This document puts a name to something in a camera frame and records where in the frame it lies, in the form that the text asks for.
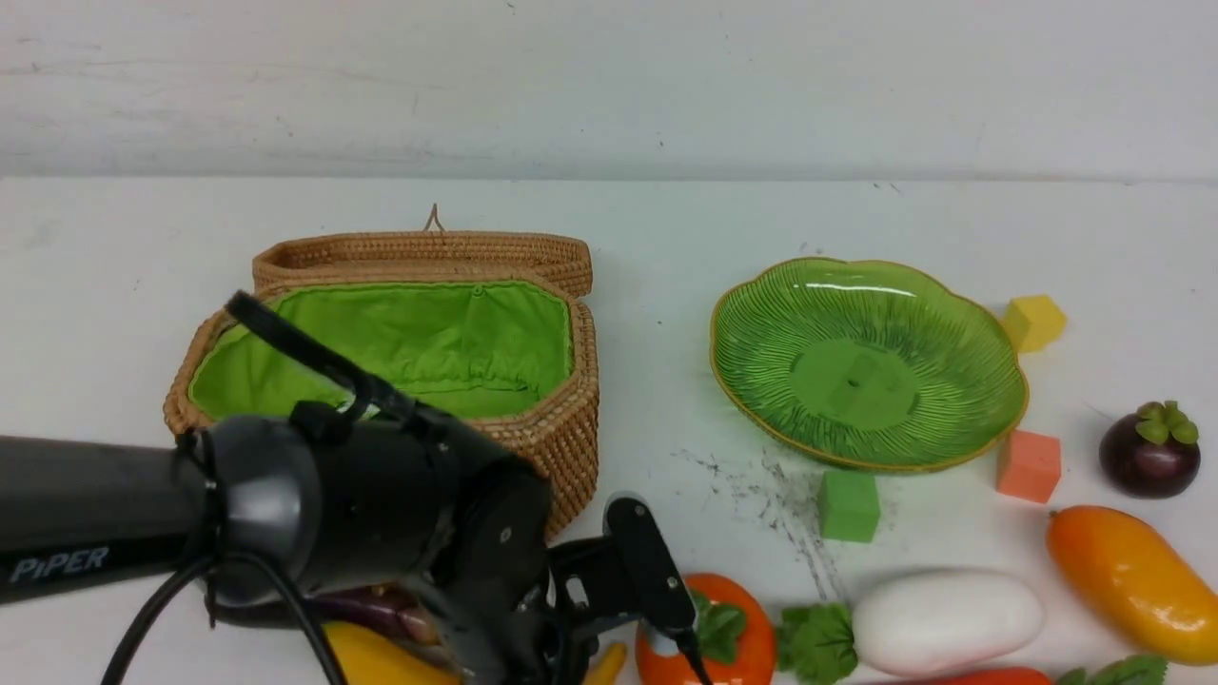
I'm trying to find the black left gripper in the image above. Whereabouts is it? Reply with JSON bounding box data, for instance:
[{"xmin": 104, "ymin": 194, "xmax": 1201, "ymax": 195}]
[{"xmin": 409, "ymin": 538, "xmax": 643, "ymax": 684}]

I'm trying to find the purple toy eggplant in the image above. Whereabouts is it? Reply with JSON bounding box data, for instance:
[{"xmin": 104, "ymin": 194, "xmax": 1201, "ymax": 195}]
[{"xmin": 309, "ymin": 585, "xmax": 441, "ymax": 647}]

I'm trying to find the yellow toy banana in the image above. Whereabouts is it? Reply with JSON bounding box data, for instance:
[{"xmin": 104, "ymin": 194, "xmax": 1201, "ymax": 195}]
[{"xmin": 322, "ymin": 620, "xmax": 628, "ymax": 685}]

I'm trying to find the white toy radish with leaves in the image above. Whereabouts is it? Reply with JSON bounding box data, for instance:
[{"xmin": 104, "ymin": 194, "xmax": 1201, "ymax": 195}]
[{"xmin": 776, "ymin": 568, "xmax": 1047, "ymax": 684}]

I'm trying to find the orange yellow toy mango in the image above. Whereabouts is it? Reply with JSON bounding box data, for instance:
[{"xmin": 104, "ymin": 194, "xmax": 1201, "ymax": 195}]
[{"xmin": 1045, "ymin": 505, "xmax": 1217, "ymax": 667}]

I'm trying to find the dark purple toy mangosteen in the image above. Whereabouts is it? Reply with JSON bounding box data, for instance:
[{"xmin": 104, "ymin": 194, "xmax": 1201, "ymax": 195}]
[{"xmin": 1099, "ymin": 401, "xmax": 1201, "ymax": 499}]

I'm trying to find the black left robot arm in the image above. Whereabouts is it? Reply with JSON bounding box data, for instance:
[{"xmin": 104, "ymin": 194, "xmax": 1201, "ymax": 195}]
[{"xmin": 2, "ymin": 402, "xmax": 695, "ymax": 684}]

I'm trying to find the orange toy persimmon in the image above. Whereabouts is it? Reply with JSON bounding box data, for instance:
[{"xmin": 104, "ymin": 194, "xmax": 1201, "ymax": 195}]
[{"xmin": 635, "ymin": 573, "xmax": 777, "ymax": 684}]

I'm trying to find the woven rattan basket green lining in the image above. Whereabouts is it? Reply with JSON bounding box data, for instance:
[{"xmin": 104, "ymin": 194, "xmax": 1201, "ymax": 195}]
[{"xmin": 164, "ymin": 269, "xmax": 599, "ymax": 535}]

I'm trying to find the green foam cube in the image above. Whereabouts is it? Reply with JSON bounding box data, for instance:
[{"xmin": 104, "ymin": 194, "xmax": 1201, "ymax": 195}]
[{"xmin": 816, "ymin": 470, "xmax": 879, "ymax": 542}]

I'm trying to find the woven rattan basket lid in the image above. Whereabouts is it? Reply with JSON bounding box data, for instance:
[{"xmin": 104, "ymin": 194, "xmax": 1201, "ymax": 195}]
[{"xmin": 251, "ymin": 205, "xmax": 596, "ymax": 297}]

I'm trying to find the green ribbed glass plate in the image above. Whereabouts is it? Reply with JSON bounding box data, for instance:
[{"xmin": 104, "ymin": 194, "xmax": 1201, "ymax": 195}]
[{"xmin": 709, "ymin": 257, "xmax": 1030, "ymax": 474}]

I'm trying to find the orange foam cube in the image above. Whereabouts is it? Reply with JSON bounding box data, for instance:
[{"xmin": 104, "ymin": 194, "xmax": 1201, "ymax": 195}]
[{"xmin": 995, "ymin": 430, "xmax": 1062, "ymax": 505}]

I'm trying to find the yellow foam cube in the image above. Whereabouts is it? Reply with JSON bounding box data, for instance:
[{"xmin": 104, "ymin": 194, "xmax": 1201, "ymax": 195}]
[{"xmin": 1002, "ymin": 294, "xmax": 1069, "ymax": 353}]

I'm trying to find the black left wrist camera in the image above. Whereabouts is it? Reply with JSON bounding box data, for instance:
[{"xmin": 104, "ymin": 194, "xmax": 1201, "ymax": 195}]
[{"xmin": 603, "ymin": 491, "xmax": 697, "ymax": 640}]

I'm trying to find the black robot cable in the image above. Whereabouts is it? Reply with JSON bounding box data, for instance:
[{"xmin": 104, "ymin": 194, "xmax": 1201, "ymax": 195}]
[{"xmin": 95, "ymin": 290, "xmax": 715, "ymax": 685}]

